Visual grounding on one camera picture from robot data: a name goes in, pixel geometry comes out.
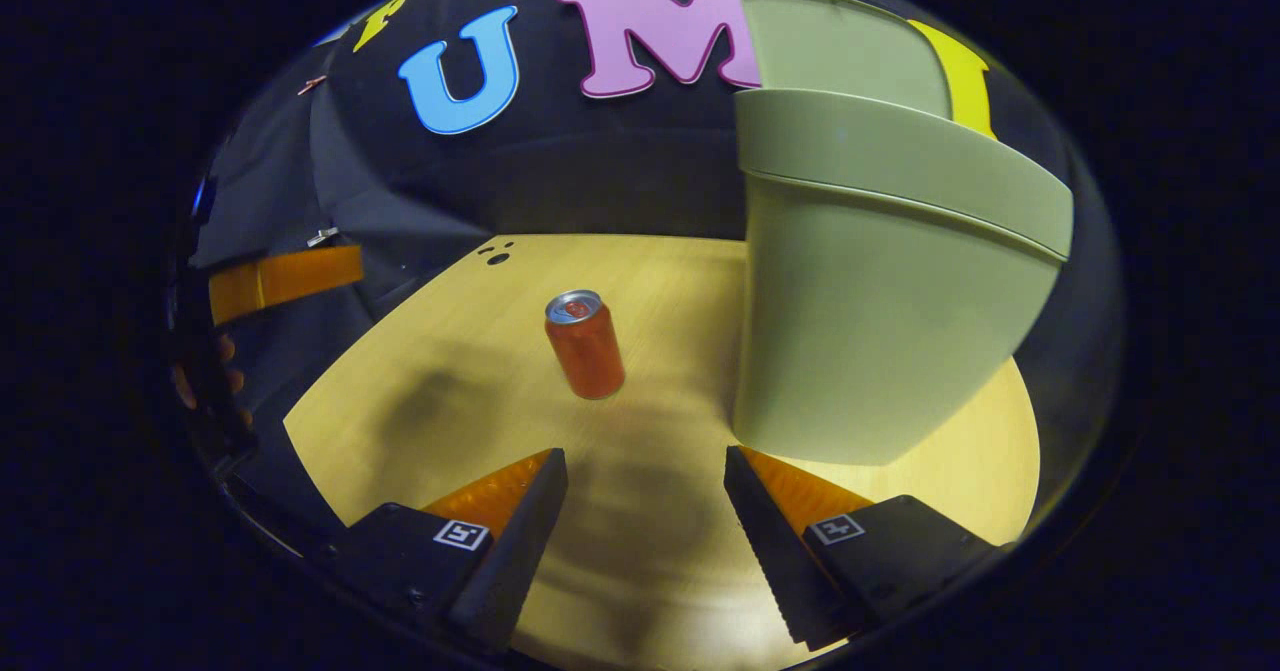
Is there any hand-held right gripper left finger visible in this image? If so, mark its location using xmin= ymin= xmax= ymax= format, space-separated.
xmin=330 ymin=448 xmax=569 ymax=652

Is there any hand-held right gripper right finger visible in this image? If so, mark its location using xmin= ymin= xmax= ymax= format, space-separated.
xmin=723 ymin=445 xmax=1001 ymax=652

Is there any red pop can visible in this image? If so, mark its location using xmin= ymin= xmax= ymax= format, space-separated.
xmin=544 ymin=289 xmax=627 ymax=401

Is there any pale green desktop garbage bin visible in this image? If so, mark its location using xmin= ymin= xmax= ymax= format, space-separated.
xmin=732 ymin=0 xmax=1075 ymax=467

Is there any wooden desktop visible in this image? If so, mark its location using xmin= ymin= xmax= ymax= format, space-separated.
xmin=283 ymin=233 xmax=1041 ymax=671

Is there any black backdrop cloth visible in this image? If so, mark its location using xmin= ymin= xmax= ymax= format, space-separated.
xmin=185 ymin=0 xmax=1101 ymax=532

